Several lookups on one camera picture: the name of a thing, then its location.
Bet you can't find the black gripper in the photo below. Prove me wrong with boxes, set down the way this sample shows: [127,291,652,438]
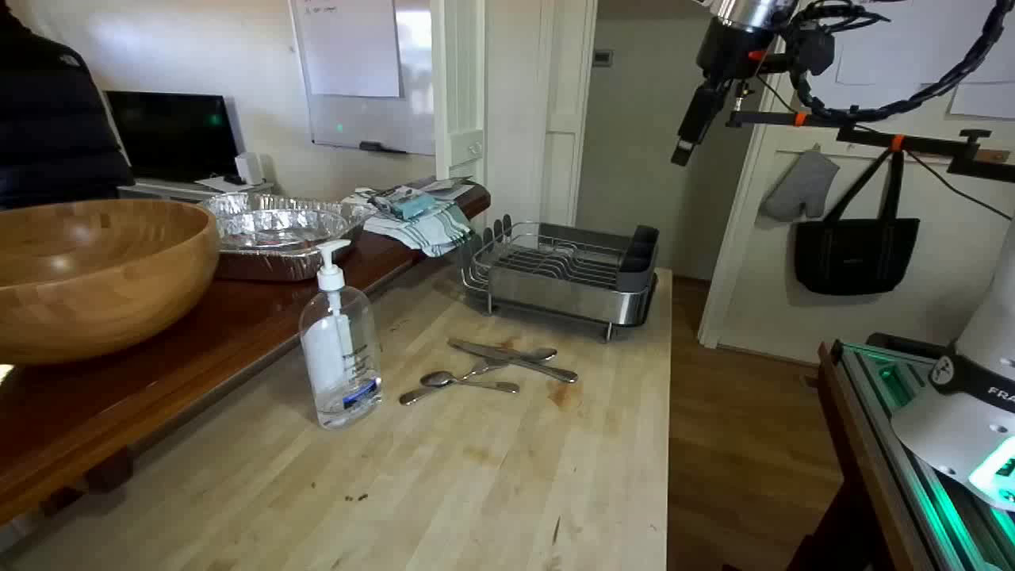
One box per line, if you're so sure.
[672,0,792,164]

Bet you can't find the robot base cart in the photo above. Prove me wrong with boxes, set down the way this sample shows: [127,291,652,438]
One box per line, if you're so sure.
[789,332,1015,571]

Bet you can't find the grey oven mitt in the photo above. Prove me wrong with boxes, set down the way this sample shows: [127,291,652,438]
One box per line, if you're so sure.
[762,145,836,222]

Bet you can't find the grey cutlery holder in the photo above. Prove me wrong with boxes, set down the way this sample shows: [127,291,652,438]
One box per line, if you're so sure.
[623,225,656,274]

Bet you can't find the black tote bag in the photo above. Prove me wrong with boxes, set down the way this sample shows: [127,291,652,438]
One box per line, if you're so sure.
[792,148,919,295]

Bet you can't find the steel dish rack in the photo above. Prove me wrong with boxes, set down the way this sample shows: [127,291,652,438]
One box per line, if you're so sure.
[456,214,656,335]

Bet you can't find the folded striped dish towels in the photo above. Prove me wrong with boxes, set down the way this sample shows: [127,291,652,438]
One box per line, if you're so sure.
[355,188,472,257]

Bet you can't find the white whiteboard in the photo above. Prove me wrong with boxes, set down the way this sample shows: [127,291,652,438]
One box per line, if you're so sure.
[288,0,436,155]

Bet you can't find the silver butter knife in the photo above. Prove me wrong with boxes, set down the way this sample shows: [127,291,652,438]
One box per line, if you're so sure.
[446,339,556,363]

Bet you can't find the clear hand sanitizer bottle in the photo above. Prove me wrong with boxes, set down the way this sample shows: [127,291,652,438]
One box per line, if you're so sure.
[299,239,382,428]

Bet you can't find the aluminium foil tray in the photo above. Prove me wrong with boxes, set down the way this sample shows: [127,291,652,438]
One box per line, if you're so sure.
[205,189,370,283]

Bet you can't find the black monitor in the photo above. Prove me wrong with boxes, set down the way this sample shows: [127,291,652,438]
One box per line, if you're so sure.
[107,93,237,180]

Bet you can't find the large wooden bowl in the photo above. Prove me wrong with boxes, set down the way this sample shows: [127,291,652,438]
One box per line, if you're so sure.
[0,200,219,366]

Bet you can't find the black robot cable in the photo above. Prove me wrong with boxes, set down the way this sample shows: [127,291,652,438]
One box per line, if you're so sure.
[788,0,1015,126]

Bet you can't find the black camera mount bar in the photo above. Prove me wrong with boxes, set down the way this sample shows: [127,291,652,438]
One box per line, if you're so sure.
[728,112,1015,183]

